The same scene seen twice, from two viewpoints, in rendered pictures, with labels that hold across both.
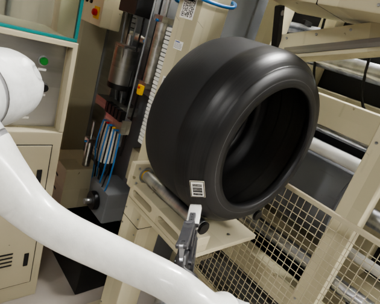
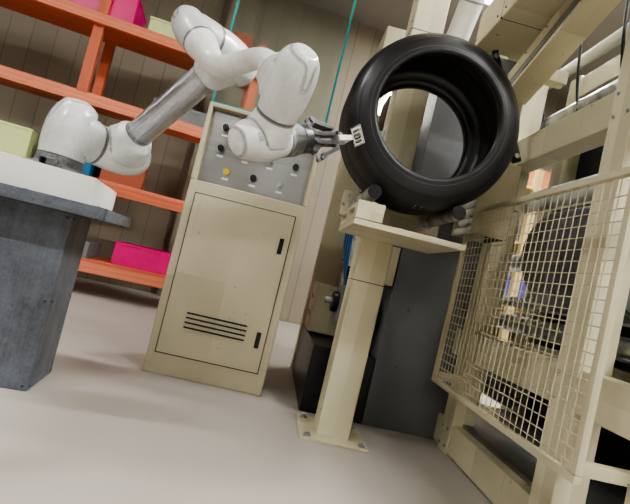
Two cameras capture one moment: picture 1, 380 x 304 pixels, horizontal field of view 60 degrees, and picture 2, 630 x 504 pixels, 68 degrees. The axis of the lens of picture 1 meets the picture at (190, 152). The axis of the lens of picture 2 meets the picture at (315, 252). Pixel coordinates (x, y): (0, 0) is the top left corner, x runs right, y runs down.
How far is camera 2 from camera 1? 132 cm
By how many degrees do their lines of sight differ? 46
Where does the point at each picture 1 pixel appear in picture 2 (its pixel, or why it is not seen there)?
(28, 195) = (212, 48)
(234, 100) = (381, 57)
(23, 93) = (234, 44)
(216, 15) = not seen: hidden behind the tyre
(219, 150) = (371, 95)
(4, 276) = (235, 352)
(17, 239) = (253, 310)
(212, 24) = not seen: hidden behind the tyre
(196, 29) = not seen: hidden behind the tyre
